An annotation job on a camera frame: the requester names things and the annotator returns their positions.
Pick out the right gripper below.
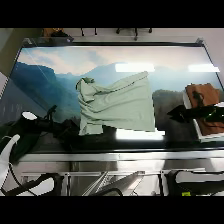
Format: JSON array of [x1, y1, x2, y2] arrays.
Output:
[[180, 105, 216, 122]]

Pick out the brown garment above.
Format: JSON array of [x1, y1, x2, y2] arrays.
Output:
[[184, 82, 224, 137]]

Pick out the pale green T-shirt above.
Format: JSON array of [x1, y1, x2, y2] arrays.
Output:
[[75, 70, 157, 137]]

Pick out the black office chair base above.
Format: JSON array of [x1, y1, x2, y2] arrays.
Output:
[[115, 28, 154, 42]]

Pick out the silver frame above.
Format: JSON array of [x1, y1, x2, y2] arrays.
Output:
[[17, 149, 224, 197]]

